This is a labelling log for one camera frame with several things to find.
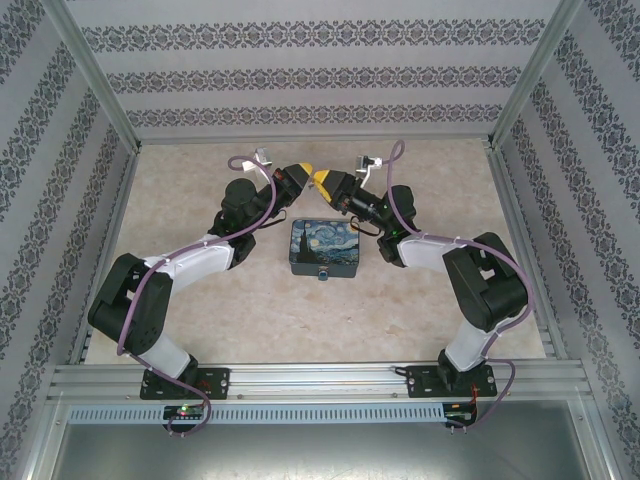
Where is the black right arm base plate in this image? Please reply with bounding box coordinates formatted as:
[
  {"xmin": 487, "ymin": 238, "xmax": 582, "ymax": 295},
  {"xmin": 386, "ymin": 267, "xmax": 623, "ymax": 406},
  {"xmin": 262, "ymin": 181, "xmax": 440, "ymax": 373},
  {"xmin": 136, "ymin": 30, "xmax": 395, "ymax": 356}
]
[{"xmin": 405, "ymin": 364, "xmax": 499, "ymax": 399}]

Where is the aluminium frame post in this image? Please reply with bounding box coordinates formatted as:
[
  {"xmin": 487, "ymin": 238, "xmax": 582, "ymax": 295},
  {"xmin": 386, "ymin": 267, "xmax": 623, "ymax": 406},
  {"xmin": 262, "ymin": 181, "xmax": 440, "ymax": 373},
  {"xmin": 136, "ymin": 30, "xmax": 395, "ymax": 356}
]
[
  {"xmin": 486, "ymin": 0, "xmax": 585, "ymax": 149},
  {"xmin": 41, "ymin": 0, "xmax": 142, "ymax": 151}
]

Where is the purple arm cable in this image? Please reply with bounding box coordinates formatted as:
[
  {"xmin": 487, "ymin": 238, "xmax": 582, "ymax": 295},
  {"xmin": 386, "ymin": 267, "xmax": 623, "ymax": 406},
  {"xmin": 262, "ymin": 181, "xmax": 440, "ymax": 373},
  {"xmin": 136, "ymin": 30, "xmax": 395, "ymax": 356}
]
[
  {"xmin": 372, "ymin": 140, "xmax": 532, "ymax": 431},
  {"xmin": 116, "ymin": 155, "xmax": 281, "ymax": 435}
]

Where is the starry night tin box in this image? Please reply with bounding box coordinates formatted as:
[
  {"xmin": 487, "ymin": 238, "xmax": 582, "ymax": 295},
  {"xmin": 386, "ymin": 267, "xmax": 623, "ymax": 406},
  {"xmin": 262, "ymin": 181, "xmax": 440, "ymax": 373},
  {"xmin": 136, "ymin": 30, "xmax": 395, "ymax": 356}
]
[{"xmin": 288, "ymin": 217, "xmax": 366, "ymax": 279}]

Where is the aluminium side rail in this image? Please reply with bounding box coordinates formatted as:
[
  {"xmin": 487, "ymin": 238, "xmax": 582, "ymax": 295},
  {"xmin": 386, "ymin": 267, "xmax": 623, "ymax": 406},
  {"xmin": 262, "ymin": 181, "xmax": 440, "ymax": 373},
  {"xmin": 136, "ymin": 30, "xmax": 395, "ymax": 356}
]
[
  {"xmin": 68, "ymin": 148, "xmax": 142, "ymax": 364},
  {"xmin": 486, "ymin": 146, "xmax": 570, "ymax": 359}
]

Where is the grey metal sheet panel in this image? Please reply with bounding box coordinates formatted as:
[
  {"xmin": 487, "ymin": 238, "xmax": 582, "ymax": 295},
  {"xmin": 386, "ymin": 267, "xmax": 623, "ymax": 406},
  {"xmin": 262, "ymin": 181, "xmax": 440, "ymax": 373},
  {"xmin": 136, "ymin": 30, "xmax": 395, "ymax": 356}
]
[{"xmin": 23, "ymin": 399, "xmax": 617, "ymax": 480}]

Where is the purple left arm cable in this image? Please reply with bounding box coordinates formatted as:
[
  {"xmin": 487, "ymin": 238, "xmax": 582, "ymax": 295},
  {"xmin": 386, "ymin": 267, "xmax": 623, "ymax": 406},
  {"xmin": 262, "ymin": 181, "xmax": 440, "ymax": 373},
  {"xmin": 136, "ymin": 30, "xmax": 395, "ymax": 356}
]
[{"xmin": 116, "ymin": 155, "xmax": 281, "ymax": 435}]

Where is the white slotted cable duct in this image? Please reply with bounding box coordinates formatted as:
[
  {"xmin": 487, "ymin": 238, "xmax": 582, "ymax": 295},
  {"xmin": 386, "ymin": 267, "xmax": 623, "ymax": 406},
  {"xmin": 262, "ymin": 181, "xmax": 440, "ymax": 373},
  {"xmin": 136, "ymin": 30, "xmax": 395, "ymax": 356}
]
[{"xmin": 67, "ymin": 403, "xmax": 446, "ymax": 425}]

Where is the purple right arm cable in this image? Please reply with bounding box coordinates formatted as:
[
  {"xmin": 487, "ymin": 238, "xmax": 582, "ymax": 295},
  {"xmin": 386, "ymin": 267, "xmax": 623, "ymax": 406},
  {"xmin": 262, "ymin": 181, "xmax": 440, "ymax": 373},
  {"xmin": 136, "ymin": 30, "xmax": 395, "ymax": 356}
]
[{"xmin": 372, "ymin": 140, "xmax": 532, "ymax": 431}]

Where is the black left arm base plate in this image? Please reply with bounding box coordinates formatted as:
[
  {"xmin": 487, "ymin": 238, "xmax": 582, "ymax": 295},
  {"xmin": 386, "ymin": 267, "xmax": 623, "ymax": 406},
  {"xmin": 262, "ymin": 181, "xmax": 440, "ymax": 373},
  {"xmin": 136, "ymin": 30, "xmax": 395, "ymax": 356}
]
[{"xmin": 139, "ymin": 367, "xmax": 232, "ymax": 401}]

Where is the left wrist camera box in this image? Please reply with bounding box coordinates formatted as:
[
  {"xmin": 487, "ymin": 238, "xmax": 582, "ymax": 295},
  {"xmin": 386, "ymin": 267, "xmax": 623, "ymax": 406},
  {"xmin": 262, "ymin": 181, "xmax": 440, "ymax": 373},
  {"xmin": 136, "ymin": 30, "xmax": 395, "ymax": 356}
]
[{"xmin": 241, "ymin": 146, "xmax": 274, "ymax": 177}]

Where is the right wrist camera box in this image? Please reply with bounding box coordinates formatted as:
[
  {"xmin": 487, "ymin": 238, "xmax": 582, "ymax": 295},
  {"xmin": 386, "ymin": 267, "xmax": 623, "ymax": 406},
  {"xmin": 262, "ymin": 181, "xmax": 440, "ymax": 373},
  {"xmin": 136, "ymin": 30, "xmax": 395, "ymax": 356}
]
[{"xmin": 353, "ymin": 155, "xmax": 384, "ymax": 187}]

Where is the aluminium mounting rail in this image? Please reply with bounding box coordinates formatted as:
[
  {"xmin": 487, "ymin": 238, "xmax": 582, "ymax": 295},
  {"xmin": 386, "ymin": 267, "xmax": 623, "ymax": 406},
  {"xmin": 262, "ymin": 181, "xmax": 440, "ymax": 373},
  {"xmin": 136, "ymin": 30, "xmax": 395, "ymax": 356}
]
[{"xmin": 47, "ymin": 361, "xmax": 594, "ymax": 401}]

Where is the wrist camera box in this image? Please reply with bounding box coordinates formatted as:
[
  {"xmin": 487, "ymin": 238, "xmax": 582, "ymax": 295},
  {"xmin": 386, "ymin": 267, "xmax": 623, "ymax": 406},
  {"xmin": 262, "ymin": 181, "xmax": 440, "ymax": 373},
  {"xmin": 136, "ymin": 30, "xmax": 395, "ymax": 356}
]
[
  {"xmin": 241, "ymin": 146, "xmax": 274, "ymax": 177},
  {"xmin": 353, "ymin": 155, "xmax": 384, "ymax": 187}
]

